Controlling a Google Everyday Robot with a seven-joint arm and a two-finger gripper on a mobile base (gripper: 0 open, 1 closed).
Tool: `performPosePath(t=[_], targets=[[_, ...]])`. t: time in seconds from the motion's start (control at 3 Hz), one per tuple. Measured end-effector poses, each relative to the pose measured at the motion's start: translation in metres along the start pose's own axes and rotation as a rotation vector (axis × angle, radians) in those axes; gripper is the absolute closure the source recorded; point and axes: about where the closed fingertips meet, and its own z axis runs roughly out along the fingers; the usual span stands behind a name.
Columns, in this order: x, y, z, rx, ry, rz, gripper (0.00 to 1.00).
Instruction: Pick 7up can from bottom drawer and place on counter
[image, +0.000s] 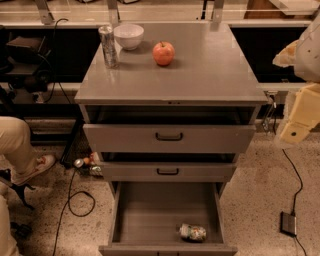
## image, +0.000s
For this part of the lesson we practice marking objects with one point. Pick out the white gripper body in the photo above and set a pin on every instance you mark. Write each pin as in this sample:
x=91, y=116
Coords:
x=309, y=56

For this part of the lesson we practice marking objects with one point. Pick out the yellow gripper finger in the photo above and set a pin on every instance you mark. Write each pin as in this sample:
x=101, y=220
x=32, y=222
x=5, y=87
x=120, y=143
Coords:
x=294, y=133
x=286, y=57

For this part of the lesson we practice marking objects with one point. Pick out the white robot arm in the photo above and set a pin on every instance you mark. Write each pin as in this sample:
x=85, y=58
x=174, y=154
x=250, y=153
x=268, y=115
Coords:
x=306, y=67

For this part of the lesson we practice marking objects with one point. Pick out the grey metal drawer cabinet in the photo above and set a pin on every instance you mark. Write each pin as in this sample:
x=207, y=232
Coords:
x=208, y=70

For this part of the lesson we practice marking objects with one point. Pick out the grey bottom drawer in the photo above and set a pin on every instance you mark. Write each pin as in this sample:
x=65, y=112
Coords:
x=148, y=215

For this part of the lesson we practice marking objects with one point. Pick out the grey drawer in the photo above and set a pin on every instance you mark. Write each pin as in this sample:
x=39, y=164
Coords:
x=167, y=130
x=167, y=167
x=148, y=215

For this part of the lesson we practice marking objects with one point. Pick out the tall silver can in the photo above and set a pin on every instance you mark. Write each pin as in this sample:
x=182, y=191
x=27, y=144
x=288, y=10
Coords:
x=106, y=34

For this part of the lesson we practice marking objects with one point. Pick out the grey middle drawer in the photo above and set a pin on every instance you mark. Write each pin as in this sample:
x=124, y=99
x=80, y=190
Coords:
x=167, y=167

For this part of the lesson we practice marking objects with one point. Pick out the grey top drawer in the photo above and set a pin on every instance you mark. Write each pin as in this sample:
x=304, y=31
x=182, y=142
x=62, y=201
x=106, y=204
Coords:
x=167, y=130

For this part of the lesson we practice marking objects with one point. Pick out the black power adapter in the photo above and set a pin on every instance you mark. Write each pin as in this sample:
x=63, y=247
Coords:
x=288, y=224

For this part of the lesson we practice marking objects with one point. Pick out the red apple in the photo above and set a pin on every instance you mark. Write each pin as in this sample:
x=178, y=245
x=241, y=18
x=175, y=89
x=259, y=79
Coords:
x=163, y=53

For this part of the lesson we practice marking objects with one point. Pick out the white bowl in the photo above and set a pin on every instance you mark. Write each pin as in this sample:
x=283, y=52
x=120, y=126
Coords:
x=129, y=36

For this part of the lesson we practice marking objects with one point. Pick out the pile of cans on floor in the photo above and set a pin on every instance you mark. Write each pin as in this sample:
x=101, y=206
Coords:
x=87, y=166

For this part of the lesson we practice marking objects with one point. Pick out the white red sneaker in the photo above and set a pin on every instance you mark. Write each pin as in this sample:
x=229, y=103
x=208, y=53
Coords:
x=43, y=164

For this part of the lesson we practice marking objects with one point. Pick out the black equipment on left shelf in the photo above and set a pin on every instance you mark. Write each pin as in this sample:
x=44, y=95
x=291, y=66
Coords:
x=23, y=61

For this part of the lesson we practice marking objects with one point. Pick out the person's leg beige trousers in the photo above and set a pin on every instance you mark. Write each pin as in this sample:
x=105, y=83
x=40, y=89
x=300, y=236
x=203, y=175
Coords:
x=15, y=146

